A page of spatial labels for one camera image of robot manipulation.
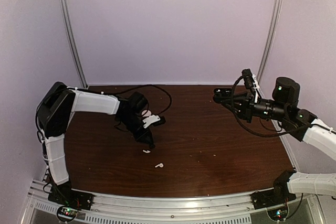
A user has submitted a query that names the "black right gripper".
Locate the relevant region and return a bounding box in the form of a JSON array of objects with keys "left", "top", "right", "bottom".
[{"left": 222, "top": 91, "right": 289, "bottom": 123}]

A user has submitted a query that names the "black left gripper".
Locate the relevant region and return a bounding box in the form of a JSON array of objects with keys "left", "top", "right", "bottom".
[{"left": 119, "top": 113, "right": 154, "bottom": 145}]

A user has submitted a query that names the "white round charging case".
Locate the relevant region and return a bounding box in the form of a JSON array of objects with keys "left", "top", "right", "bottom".
[{"left": 141, "top": 110, "right": 152, "bottom": 117}]

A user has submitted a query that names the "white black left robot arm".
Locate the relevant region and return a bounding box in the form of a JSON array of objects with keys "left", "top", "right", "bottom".
[{"left": 36, "top": 81, "right": 161, "bottom": 205}]

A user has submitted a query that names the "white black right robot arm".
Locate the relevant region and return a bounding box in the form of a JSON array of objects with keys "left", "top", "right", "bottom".
[{"left": 213, "top": 69, "right": 335, "bottom": 204}]

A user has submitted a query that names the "white earbud lower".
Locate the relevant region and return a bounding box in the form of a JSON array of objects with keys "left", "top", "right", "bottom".
[{"left": 155, "top": 163, "right": 164, "bottom": 168}]

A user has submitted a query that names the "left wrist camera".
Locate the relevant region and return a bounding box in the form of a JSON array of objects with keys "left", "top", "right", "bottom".
[{"left": 142, "top": 115, "right": 166, "bottom": 129}]

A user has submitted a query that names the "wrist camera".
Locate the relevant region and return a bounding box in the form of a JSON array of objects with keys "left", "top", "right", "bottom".
[
  {"left": 142, "top": 115, "right": 166, "bottom": 129},
  {"left": 241, "top": 69, "right": 260, "bottom": 90}
]

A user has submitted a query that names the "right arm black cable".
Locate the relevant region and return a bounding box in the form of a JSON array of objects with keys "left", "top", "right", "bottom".
[{"left": 232, "top": 77, "right": 289, "bottom": 137}]

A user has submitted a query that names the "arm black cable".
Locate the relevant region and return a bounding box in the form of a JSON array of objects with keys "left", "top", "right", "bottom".
[
  {"left": 232, "top": 77, "right": 289, "bottom": 137},
  {"left": 101, "top": 84, "right": 173, "bottom": 114}
]

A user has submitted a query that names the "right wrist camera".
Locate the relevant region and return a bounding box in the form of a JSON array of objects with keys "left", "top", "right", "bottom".
[{"left": 241, "top": 69, "right": 260, "bottom": 90}]

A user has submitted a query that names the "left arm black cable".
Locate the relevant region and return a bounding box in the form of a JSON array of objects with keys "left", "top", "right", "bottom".
[{"left": 101, "top": 84, "right": 173, "bottom": 114}]

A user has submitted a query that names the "right aluminium frame post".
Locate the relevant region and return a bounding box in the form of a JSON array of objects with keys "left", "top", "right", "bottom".
[{"left": 258, "top": 0, "right": 283, "bottom": 79}]

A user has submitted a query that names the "aluminium frame post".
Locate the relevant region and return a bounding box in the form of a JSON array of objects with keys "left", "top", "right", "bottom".
[
  {"left": 258, "top": 0, "right": 283, "bottom": 79},
  {"left": 60, "top": 0, "right": 88, "bottom": 88}
]

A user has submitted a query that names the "front aluminium rail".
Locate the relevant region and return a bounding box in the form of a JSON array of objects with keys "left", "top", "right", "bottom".
[{"left": 26, "top": 179, "right": 318, "bottom": 224}]

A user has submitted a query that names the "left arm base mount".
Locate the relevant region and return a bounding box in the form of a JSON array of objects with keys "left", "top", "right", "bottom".
[{"left": 48, "top": 190, "right": 93, "bottom": 222}]

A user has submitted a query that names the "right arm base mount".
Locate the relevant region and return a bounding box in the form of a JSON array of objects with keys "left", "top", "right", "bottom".
[{"left": 250, "top": 189, "right": 297, "bottom": 222}]

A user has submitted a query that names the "left aluminium frame post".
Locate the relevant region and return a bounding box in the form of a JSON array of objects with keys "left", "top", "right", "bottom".
[{"left": 60, "top": 0, "right": 88, "bottom": 88}]

